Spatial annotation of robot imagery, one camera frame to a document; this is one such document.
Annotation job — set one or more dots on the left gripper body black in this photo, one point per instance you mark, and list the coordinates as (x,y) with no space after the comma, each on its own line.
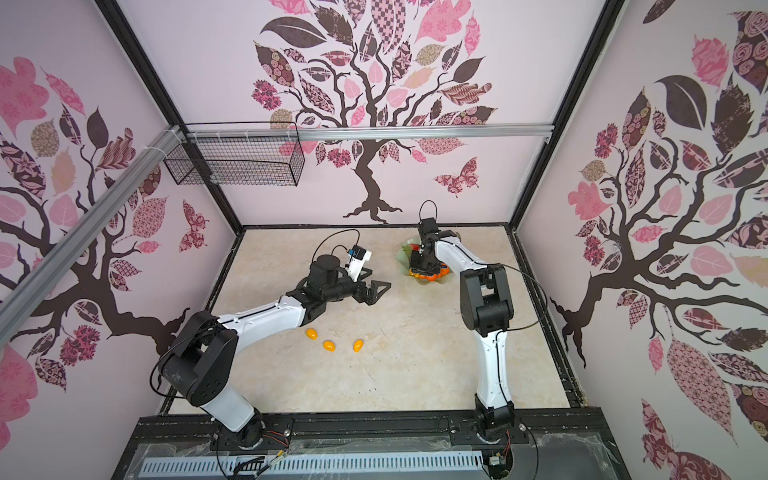
(356,289)

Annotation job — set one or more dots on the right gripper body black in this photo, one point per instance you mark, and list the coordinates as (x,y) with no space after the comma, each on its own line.
(421,264)

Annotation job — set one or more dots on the light green wavy fruit bowl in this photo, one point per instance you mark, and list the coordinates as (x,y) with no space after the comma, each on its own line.
(403,258)

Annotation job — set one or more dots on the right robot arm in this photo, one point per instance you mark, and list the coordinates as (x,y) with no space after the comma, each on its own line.
(486,308)

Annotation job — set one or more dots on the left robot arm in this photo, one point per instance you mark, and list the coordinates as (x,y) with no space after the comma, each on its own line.
(199,362)

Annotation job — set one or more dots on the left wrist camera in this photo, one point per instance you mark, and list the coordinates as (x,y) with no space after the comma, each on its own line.
(358,257)

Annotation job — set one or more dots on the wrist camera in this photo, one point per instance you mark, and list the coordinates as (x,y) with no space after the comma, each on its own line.
(427,229)
(358,257)

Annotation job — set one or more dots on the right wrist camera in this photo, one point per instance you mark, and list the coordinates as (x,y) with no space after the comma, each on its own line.
(427,229)

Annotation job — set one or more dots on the black wire basket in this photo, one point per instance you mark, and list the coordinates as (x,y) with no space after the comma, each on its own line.
(259,153)

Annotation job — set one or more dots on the white vented cable duct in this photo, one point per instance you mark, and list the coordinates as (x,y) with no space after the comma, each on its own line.
(388,465)

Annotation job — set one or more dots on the aluminium rail back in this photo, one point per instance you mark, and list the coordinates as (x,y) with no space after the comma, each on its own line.
(374,133)

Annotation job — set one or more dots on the aluminium rail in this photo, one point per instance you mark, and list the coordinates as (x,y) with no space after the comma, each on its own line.
(374,133)
(18,307)

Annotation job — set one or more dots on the black base frame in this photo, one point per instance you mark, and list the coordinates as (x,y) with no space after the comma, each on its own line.
(571,443)

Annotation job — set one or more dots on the aluminium rail left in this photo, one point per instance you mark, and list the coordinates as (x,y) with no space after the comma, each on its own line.
(18,307)

